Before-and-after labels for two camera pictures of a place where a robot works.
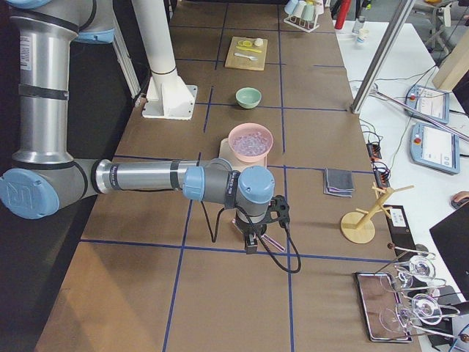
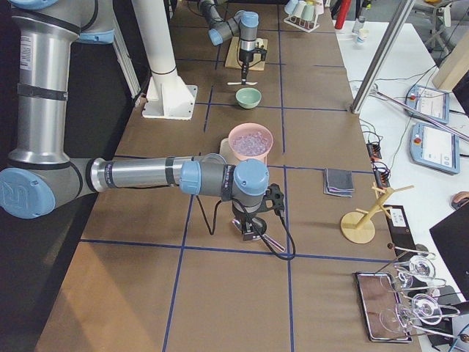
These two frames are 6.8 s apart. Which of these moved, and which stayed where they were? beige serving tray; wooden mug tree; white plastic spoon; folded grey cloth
Moved: white plastic spoon
Stayed: folded grey cloth; beige serving tray; wooden mug tree
